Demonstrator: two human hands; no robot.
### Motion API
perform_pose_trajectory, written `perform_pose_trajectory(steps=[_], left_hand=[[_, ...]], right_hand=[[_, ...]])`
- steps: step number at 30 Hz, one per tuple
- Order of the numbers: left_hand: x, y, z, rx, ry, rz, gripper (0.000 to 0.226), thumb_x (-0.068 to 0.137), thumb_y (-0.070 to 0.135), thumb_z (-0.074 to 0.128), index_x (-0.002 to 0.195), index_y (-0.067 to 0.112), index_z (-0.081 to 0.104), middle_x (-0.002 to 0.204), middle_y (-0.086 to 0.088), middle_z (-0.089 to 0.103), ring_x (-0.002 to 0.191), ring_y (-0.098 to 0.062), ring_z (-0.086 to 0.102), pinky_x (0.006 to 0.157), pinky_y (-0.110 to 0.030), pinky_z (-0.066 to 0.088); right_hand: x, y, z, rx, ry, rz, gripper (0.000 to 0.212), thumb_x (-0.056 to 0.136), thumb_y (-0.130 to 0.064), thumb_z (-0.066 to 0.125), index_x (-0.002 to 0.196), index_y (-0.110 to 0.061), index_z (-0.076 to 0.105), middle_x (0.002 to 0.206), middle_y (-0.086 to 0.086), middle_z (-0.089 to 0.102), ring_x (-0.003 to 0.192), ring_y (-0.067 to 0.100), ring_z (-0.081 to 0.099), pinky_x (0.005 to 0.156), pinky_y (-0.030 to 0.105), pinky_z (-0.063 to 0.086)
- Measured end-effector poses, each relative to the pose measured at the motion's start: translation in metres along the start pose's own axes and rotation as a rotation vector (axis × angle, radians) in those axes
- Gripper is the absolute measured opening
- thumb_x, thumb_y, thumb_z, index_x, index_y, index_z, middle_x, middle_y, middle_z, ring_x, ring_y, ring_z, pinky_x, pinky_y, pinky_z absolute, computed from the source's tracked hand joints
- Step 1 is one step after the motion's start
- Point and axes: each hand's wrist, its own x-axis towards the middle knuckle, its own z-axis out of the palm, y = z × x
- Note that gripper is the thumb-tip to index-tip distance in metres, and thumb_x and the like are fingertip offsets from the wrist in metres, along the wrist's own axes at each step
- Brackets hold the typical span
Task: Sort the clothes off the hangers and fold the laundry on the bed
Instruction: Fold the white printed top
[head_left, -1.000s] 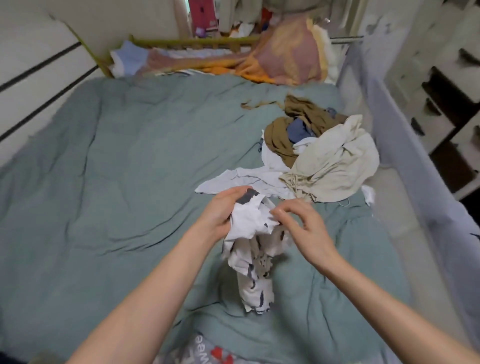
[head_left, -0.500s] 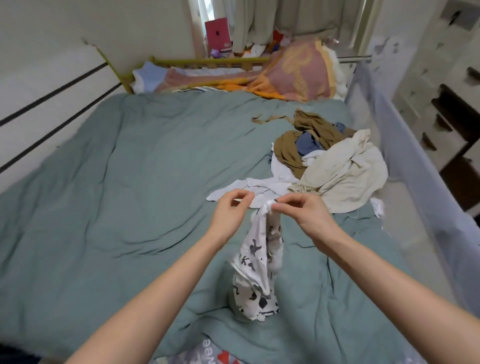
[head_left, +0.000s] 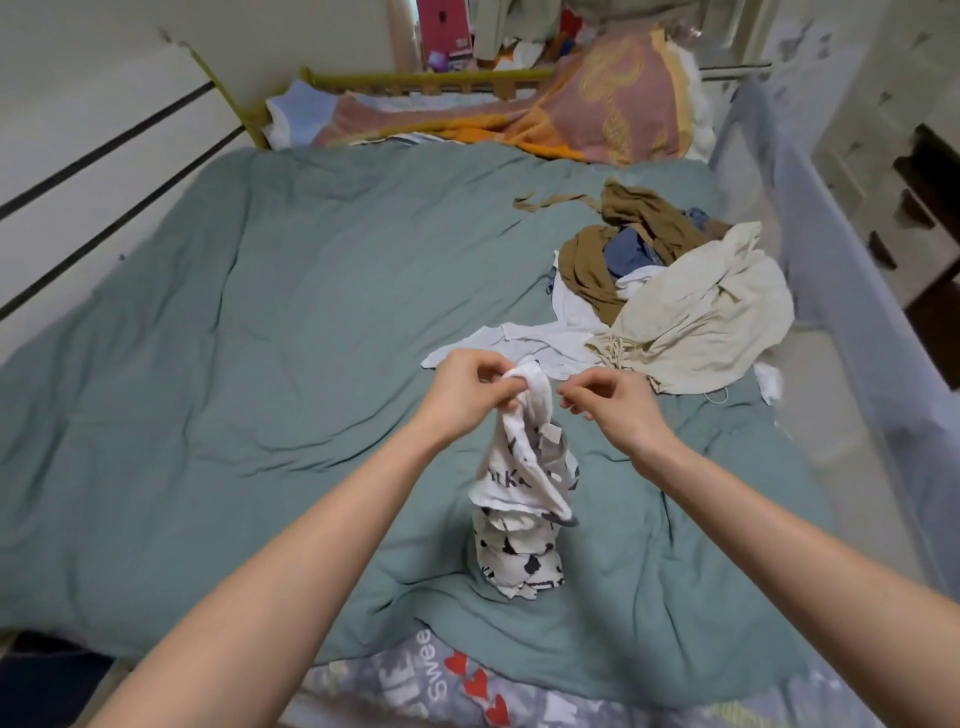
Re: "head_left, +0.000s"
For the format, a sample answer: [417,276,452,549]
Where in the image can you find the person's right hand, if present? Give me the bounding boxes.
[556,366,680,457]

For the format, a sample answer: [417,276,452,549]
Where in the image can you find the person's left hand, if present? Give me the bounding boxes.
[414,348,528,448]

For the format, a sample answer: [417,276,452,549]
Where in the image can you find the white black-patterned garment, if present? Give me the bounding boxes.
[468,360,582,601]

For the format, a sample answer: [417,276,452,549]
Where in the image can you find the person's left forearm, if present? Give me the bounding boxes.
[88,420,474,728]

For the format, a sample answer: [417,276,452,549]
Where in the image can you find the person's right forearm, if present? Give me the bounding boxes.
[628,433,960,728]

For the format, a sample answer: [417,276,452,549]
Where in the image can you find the cream beige garment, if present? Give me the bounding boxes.
[585,222,796,396]

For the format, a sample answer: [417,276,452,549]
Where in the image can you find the olive brown garment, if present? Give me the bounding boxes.
[513,178,732,327]

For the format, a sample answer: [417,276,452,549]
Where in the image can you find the blue garment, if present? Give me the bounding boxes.
[603,207,710,280]

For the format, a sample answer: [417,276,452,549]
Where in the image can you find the teal green duvet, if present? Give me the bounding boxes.
[0,141,834,706]

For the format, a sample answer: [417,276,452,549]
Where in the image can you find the grey heart-print bedsheet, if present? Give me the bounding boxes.
[288,628,886,728]

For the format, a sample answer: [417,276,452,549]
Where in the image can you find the pink orange patterned blanket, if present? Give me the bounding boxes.
[313,28,695,166]

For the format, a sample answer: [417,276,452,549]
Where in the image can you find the light blue pillow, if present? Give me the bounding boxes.
[264,79,354,151]

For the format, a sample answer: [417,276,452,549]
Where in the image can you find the pink box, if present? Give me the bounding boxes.
[416,0,474,61]

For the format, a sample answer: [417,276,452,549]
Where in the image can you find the dark wooden cabinet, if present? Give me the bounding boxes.
[868,123,960,391]

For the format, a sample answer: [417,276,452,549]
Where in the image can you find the grey mesh bed guard rail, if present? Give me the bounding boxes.
[708,75,960,601]

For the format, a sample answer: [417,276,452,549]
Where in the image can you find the yellow wooden bed frame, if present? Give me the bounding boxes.
[178,41,556,150]

